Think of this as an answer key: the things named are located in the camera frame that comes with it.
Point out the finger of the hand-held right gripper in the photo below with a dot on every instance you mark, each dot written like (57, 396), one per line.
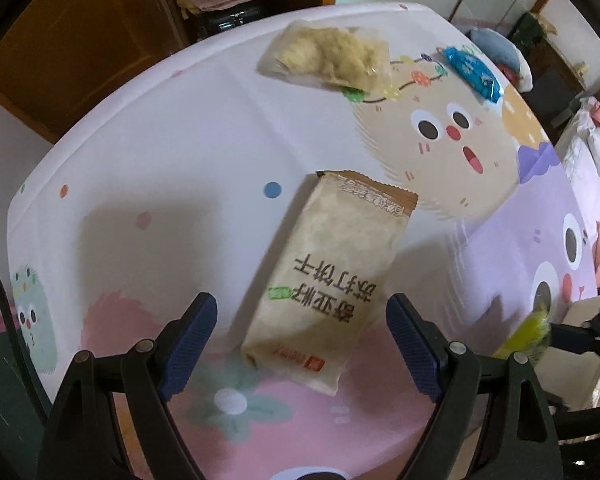
(572, 337)

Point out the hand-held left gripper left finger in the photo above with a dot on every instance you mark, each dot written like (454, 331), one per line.
(190, 350)

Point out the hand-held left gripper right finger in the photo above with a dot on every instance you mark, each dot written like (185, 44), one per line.
(415, 350)

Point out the beige cardboard box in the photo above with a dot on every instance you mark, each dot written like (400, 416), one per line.
(575, 312)

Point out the small green snack packet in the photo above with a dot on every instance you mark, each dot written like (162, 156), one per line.
(522, 337)

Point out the beige cracker packet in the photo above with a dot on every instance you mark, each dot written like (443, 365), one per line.
(325, 280)

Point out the cartoon printed tablecloth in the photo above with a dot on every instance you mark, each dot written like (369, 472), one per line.
(180, 160)

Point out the blue foil candy packet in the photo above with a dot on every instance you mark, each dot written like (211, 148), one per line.
(472, 70)

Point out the clear packet of pale flakes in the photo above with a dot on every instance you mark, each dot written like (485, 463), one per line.
(325, 52)

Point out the brown wooden cabinet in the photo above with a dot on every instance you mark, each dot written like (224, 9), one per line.
(80, 50)

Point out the black glossy case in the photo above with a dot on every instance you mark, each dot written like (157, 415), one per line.
(230, 20)

